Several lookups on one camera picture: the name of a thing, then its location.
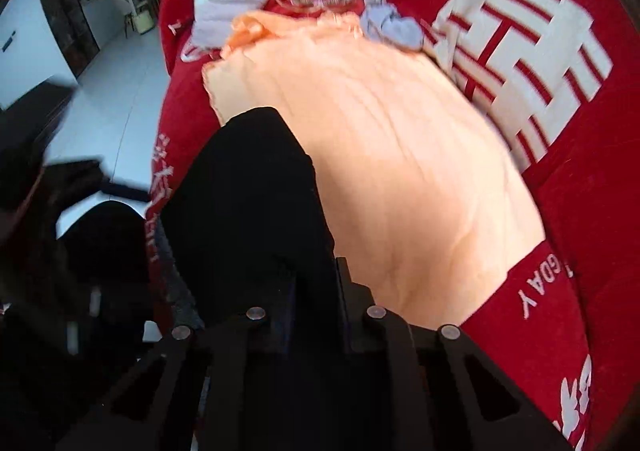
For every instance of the black low cabinet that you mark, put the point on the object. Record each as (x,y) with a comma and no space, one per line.
(35,106)

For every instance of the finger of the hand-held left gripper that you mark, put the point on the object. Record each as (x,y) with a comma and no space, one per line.
(125,191)

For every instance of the black pants with patterned trim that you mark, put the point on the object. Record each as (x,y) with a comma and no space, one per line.
(250,211)

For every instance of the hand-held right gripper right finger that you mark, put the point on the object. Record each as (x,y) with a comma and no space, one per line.
(400,346)

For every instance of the dark wooden cabinet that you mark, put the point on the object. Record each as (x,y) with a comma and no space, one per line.
(67,11)

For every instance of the blue-grey cloth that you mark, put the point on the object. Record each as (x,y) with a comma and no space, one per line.
(395,28)

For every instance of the red blanket with white print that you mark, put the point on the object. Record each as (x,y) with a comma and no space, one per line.
(575,181)

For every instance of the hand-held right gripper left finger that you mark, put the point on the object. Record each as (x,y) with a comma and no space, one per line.
(225,346)

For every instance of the pale peach cloth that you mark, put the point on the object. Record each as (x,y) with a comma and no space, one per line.
(400,171)

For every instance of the pale green stool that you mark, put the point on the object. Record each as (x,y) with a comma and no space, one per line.
(142,21)

